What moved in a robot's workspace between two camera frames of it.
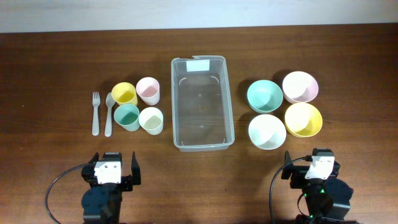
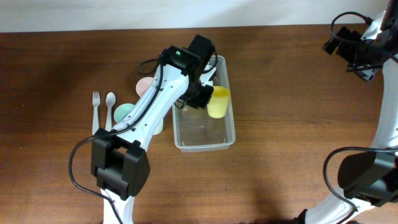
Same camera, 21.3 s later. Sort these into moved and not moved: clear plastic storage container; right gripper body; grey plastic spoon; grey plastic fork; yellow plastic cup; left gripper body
Moved: yellow plastic cup; left gripper body; right gripper body
Not moved: grey plastic spoon; clear plastic storage container; grey plastic fork
